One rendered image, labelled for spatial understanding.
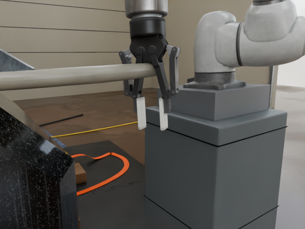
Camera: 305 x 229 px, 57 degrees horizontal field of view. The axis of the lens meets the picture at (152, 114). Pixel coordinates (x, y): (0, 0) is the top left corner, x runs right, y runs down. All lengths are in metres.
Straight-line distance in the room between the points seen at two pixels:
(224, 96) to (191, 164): 0.26
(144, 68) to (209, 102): 0.43
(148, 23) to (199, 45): 0.51
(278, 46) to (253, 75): 4.75
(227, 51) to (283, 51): 0.18
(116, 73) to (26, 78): 0.15
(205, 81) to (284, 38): 0.29
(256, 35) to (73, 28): 6.19
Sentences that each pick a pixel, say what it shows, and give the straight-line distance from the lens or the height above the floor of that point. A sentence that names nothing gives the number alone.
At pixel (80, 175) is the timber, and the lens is 2.31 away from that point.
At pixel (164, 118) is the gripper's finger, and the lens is 0.61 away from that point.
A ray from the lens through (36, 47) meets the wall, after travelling 6.71.
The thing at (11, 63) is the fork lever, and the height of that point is 0.99.
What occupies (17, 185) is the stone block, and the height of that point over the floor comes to 0.60.
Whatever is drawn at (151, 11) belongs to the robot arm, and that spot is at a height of 1.10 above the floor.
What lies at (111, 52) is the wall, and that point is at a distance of 7.37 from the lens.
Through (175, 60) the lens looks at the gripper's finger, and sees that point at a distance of 0.59.
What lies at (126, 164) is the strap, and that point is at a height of 0.02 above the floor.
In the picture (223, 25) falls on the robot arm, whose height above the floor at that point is 1.11.
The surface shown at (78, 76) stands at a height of 0.98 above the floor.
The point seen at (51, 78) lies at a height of 0.98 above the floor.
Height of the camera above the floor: 1.03
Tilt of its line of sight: 13 degrees down
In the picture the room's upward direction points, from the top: straight up
